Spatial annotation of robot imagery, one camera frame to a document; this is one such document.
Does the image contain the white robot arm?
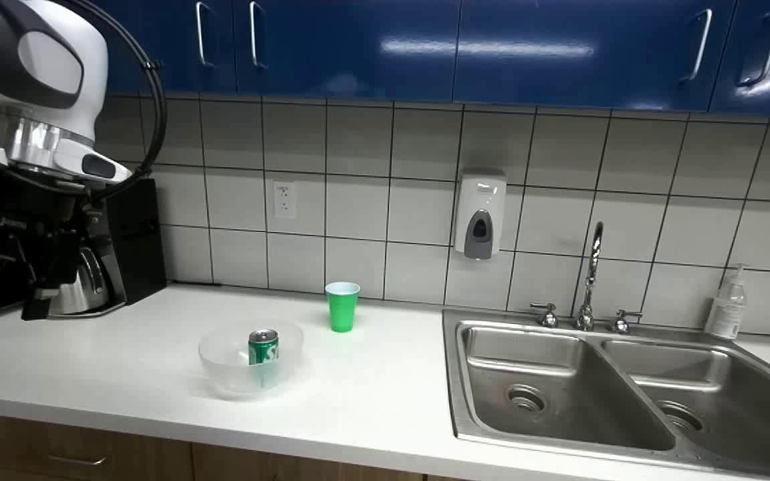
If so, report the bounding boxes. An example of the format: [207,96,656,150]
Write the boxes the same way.
[0,0,133,319]

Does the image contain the clear soap pump bottle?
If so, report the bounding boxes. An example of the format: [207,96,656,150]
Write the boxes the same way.
[705,268,747,339]

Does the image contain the blue upper cabinets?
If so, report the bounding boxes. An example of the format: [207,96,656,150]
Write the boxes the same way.
[93,0,770,117]

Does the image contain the black coffee maker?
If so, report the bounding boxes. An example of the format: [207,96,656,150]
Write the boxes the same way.
[0,172,168,327]

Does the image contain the wall soap dispenser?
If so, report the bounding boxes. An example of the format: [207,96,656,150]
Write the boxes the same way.
[454,172,505,259]

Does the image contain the steel coffee carafe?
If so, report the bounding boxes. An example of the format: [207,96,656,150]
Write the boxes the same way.
[49,247,111,319]

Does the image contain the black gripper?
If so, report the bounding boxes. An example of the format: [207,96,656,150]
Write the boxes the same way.
[0,175,88,321]

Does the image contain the clear plastic bowl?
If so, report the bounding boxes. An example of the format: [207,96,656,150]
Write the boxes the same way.
[199,321,306,399]

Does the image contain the green plastic cup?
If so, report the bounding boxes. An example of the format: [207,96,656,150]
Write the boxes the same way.
[327,281,362,333]

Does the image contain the stainless double sink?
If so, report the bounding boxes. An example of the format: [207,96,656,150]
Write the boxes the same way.
[441,314,770,478]

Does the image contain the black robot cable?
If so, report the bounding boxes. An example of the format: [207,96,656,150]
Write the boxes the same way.
[80,0,171,196]

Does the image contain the green soda can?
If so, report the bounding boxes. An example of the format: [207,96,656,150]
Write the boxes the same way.
[248,330,279,366]

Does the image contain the white wall outlet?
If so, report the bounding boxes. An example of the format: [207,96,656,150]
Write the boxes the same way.
[274,182,296,222]

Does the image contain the chrome sink faucet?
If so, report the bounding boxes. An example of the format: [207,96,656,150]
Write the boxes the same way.
[529,222,643,335]

